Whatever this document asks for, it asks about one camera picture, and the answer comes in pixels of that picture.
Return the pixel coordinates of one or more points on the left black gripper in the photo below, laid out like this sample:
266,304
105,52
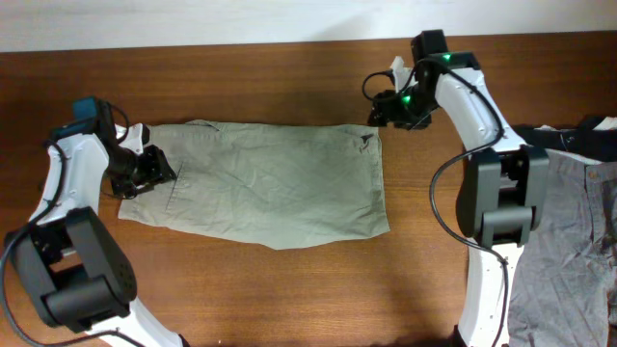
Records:
152,167

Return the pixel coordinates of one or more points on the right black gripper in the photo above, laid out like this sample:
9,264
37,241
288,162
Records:
386,109

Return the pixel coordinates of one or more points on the khaki green shorts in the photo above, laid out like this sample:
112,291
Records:
283,187

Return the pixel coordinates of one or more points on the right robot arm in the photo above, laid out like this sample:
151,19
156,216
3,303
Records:
501,198

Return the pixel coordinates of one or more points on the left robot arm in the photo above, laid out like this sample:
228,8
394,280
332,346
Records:
73,270

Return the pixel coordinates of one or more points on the black garment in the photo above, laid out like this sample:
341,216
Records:
596,145

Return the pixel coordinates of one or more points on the white cloth piece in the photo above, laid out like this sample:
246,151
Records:
595,124

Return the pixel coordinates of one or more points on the grey shorts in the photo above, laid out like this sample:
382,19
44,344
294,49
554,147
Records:
564,291

